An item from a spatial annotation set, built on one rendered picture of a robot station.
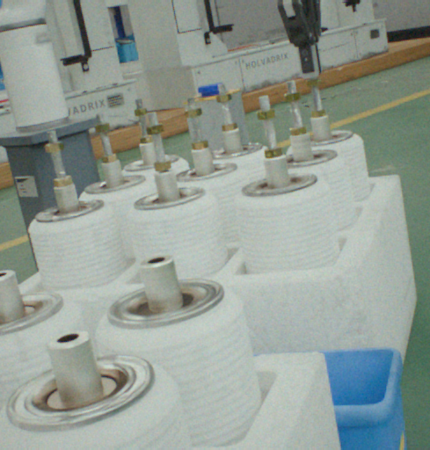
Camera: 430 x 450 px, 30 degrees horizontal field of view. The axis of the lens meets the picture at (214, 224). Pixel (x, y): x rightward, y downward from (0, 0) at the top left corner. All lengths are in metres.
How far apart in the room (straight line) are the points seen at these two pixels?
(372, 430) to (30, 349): 0.27
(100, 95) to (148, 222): 2.53
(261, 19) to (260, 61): 3.79
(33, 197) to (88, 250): 0.59
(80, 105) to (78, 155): 1.84
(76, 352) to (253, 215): 0.39
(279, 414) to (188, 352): 0.07
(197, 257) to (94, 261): 0.12
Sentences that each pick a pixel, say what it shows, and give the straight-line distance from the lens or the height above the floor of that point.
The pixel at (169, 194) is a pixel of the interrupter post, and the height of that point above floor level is 0.26.
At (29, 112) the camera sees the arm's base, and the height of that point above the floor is 0.33.
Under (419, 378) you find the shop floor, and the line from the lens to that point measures 0.93.
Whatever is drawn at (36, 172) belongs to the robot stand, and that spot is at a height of 0.23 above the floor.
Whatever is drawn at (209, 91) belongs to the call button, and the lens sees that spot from 1.22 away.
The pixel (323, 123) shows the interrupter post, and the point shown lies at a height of 0.27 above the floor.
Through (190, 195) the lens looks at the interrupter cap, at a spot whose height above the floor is 0.25.
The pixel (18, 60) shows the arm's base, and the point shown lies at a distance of 1.42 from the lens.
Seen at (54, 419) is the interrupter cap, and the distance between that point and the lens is 0.39.
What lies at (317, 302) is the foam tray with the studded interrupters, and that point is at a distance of 0.74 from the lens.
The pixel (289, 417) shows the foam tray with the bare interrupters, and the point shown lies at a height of 0.18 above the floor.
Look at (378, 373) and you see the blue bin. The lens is 0.73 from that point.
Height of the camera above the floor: 0.41
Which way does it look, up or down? 14 degrees down
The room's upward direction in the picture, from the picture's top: 11 degrees counter-clockwise
